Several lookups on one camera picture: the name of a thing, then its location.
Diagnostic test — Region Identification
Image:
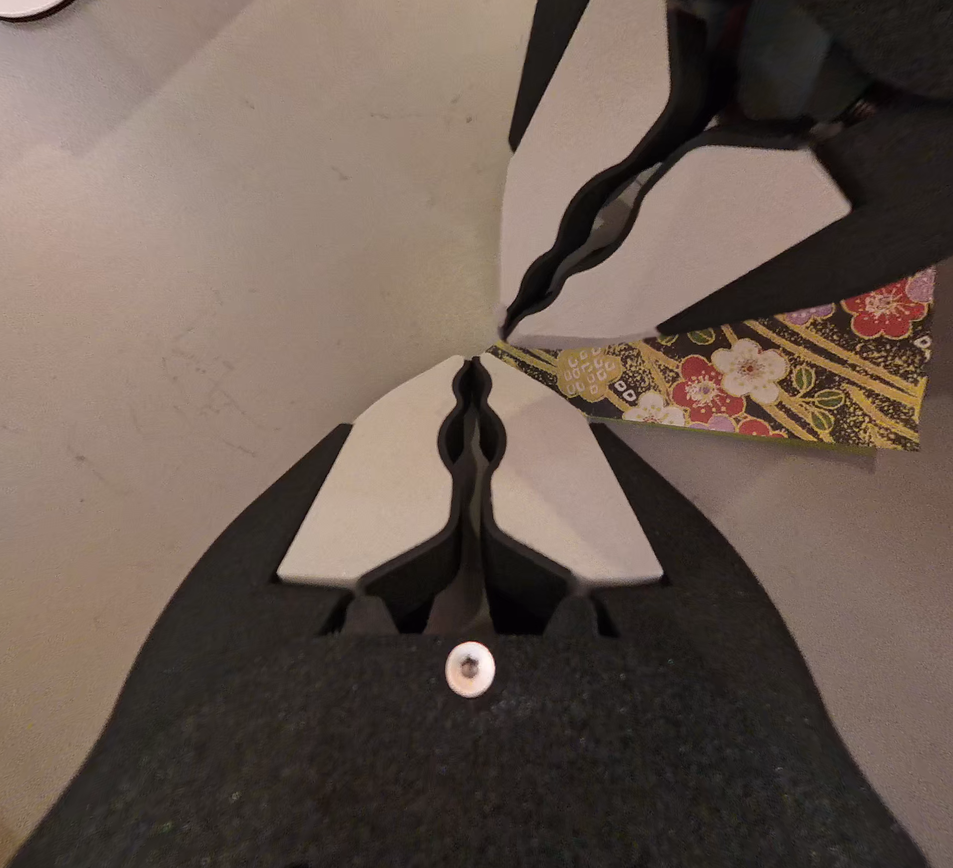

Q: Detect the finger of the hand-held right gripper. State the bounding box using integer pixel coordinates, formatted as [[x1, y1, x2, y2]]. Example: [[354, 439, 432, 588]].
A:
[[502, 0, 719, 333], [506, 134, 853, 348]]

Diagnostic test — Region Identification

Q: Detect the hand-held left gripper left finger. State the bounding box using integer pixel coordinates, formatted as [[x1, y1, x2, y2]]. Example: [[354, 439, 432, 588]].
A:
[[277, 354, 475, 633]]

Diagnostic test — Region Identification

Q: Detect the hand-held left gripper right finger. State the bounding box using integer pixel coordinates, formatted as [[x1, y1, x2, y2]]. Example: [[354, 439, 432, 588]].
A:
[[475, 354, 664, 633]]

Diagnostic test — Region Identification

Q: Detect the green floral origami paper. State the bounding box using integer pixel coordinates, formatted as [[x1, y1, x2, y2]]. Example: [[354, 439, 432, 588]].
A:
[[487, 267, 937, 454]]

